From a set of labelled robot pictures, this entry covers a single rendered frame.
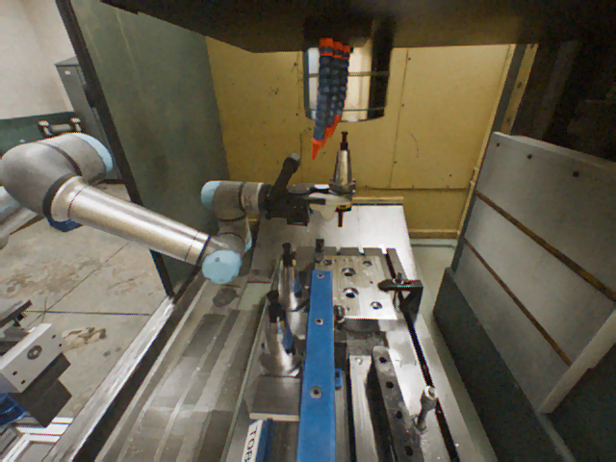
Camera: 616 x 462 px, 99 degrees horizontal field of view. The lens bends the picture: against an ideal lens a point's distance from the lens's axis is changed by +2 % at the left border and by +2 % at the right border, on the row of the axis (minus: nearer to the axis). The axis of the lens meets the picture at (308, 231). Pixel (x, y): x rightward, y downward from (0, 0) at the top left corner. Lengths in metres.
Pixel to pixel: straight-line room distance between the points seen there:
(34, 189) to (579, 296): 1.00
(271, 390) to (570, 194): 0.62
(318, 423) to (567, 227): 0.57
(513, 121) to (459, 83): 0.85
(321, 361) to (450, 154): 1.52
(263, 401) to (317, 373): 0.07
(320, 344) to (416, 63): 1.45
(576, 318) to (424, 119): 1.21
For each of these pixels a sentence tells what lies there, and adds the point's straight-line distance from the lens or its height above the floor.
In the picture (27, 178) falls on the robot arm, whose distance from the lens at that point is 0.68.
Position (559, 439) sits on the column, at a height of 0.88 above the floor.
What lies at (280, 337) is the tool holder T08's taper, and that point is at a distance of 0.36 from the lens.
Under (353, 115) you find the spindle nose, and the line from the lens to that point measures 0.49.
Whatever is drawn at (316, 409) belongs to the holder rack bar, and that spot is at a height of 1.23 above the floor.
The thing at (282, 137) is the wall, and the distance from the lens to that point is 1.62.
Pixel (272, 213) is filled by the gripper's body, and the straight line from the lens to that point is 0.65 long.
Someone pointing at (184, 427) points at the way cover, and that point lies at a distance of 0.93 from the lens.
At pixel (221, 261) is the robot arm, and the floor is 1.23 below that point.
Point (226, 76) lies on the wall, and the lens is 1.66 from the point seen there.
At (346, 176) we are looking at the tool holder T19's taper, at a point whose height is 1.37.
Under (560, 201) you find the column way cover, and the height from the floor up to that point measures 1.33.
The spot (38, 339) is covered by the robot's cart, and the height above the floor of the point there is 0.99.
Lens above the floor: 1.55
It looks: 29 degrees down
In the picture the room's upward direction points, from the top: 2 degrees counter-clockwise
